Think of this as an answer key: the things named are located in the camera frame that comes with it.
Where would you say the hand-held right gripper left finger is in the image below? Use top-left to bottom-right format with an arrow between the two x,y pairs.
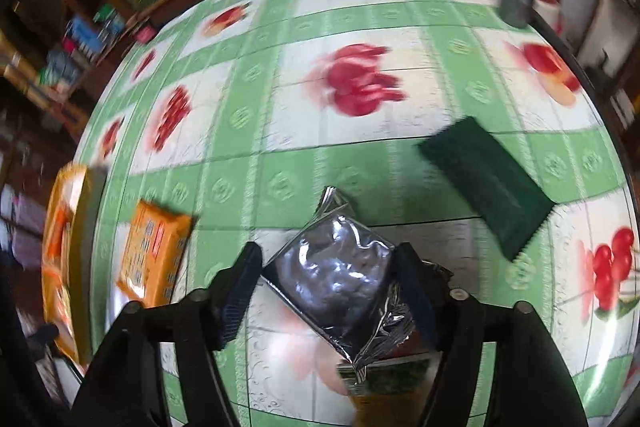
70,241 -> 264,427

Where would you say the small red box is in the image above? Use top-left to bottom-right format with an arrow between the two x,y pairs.
131,24 -> 156,46

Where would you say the orange cracker packet white panel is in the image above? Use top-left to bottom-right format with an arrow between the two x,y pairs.
115,199 -> 194,308

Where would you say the clear cracker packet yellow label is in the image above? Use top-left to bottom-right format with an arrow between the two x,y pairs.
336,353 -> 437,427

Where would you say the small green box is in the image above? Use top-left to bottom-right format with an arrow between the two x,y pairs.
95,6 -> 126,35

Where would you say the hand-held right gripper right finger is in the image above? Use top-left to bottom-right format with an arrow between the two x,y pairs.
392,241 -> 591,427

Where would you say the green fruit-print tablecloth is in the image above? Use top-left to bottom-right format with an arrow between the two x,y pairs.
72,0 -> 633,427

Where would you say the orange snack packet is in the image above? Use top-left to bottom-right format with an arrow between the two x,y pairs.
42,187 -> 71,323

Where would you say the blue container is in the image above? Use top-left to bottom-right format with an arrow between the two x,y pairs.
65,17 -> 101,58

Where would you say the silver foil snack packet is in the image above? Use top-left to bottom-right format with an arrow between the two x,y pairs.
260,186 -> 453,383

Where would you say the white box with yellow tape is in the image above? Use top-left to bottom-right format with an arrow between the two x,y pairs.
40,163 -> 109,368

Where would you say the green cracker packet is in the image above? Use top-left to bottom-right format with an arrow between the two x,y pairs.
417,116 -> 557,262

